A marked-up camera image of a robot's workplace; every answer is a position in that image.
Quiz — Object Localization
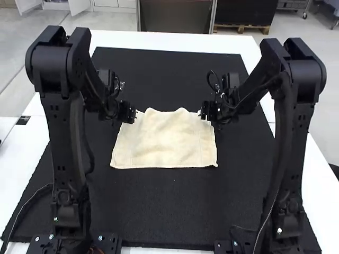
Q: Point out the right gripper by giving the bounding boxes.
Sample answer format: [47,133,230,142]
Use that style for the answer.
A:
[199,100,222,121]

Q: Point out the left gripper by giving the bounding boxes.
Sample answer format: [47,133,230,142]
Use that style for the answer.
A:
[115,100,138,125]

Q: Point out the pale towel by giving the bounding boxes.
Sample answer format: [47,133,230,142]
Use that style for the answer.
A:
[109,106,219,169]

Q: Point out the wooden pallet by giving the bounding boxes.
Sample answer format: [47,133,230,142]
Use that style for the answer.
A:
[213,23,271,35]

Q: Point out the black mat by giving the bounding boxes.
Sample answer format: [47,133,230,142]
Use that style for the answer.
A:
[0,47,323,252]

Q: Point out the black crate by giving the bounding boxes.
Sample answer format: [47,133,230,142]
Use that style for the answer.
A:
[214,0,276,26]

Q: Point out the white cupboard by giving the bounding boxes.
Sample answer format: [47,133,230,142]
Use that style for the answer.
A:
[14,0,137,17]

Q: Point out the grey rack trolley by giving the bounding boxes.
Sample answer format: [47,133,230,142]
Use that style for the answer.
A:
[275,0,311,20]

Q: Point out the black cable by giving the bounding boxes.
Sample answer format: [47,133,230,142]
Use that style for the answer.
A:
[0,182,57,240]
[207,69,221,94]

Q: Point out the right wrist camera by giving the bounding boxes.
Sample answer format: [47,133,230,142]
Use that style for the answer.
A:
[221,72,239,89]

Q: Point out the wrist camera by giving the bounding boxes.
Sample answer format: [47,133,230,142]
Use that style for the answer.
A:
[96,69,118,88]
[221,72,239,89]

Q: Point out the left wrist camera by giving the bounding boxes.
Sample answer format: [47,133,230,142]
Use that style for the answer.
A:
[96,69,118,88]

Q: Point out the black panel with grey frame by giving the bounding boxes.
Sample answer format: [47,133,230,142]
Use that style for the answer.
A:
[136,0,218,34]

